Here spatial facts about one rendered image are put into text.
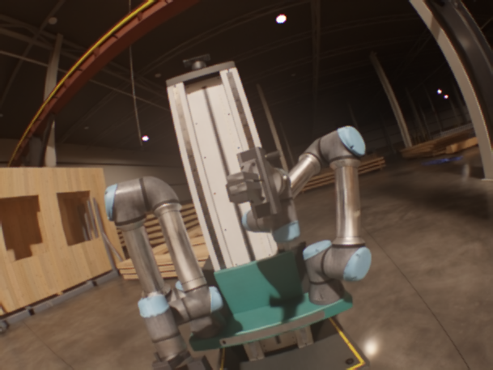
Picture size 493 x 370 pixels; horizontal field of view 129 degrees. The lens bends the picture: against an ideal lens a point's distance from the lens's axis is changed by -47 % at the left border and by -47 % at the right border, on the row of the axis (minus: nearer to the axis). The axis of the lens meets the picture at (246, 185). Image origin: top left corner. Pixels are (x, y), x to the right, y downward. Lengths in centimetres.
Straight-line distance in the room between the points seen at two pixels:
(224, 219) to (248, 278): 27
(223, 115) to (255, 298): 82
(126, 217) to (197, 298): 32
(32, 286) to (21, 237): 150
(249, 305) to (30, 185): 535
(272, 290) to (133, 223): 61
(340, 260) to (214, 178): 61
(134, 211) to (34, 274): 485
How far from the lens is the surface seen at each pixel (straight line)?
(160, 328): 54
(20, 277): 538
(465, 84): 522
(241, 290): 95
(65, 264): 572
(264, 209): 40
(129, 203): 71
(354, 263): 71
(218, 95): 106
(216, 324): 90
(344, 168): 76
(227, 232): 96
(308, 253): 81
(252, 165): 38
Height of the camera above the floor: 116
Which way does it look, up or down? 2 degrees up
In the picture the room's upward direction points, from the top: 16 degrees counter-clockwise
